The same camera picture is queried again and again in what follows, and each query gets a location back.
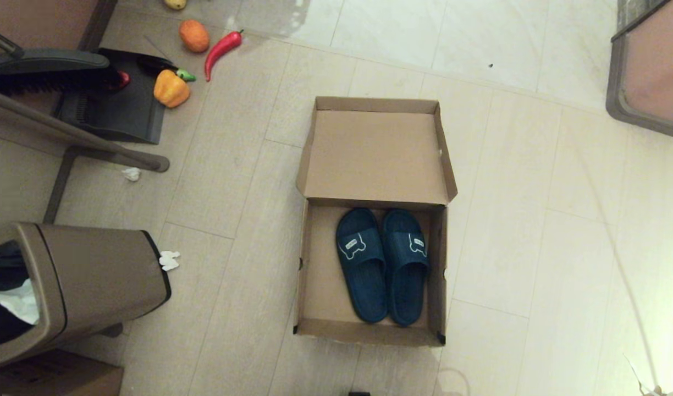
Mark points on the brown cardboard shoe box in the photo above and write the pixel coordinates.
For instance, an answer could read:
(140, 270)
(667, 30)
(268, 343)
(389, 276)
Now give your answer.
(375, 159)

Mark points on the blue slipper bone print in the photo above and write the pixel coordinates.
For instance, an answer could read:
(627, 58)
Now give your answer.
(364, 275)
(407, 275)

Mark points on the small white crumpled paper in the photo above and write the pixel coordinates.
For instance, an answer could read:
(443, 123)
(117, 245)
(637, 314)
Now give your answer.
(170, 260)
(132, 175)

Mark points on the red chili pepper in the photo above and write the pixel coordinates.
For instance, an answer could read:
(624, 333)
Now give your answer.
(220, 50)

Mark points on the orange bell pepper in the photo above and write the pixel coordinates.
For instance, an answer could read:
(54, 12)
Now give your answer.
(171, 89)

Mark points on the orange round fruit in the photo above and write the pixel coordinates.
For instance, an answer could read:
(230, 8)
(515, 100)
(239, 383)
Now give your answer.
(194, 36)

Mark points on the dark eggplant with green stem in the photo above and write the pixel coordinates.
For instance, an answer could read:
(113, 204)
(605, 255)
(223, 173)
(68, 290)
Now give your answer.
(155, 66)

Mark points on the black plastic dustpan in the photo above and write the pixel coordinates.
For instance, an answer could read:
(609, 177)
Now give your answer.
(122, 115)

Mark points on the small red fruit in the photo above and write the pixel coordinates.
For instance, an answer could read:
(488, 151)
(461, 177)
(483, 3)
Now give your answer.
(123, 81)

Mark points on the yellow fruit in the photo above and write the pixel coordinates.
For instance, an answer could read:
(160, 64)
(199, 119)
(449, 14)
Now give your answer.
(174, 3)

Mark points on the brown trash bin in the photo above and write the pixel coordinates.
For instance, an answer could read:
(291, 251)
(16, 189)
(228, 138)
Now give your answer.
(94, 275)

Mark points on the brown furniture bar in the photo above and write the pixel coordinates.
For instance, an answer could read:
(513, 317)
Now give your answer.
(67, 132)

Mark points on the dark metal furniture leg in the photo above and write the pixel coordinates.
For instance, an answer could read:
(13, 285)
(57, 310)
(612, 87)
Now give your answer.
(59, 187)

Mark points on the grey broom with black bristles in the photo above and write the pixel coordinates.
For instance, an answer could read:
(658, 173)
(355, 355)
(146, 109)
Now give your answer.
(39, 61)

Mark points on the white tissue paper wad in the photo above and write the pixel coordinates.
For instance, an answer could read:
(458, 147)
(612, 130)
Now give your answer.
(17, 302)

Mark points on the black bin liner bag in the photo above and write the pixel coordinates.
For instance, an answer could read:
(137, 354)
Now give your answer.
(6, 267)

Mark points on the brown cardboard carton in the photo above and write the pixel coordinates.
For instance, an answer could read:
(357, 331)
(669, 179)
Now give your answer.
(50, 377)

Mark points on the brown wooden cabinet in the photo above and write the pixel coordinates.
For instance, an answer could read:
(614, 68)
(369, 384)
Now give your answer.
(39, 19)

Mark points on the brown table with grey frame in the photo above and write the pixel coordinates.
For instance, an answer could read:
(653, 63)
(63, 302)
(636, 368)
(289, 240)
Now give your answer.
(655, 71)

